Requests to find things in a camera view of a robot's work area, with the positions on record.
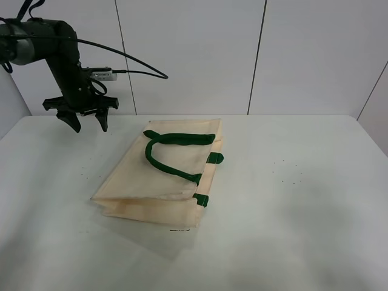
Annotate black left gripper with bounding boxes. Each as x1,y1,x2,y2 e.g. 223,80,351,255
43,81,118,133

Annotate white linen bag green handles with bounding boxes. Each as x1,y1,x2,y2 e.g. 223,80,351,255
92,119,224,229

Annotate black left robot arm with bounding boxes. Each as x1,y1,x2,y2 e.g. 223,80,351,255
1,18,119,132

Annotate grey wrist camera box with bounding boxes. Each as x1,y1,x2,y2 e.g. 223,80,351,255
82,67,118,82

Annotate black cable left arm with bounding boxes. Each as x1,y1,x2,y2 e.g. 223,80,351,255
0,18,169,80

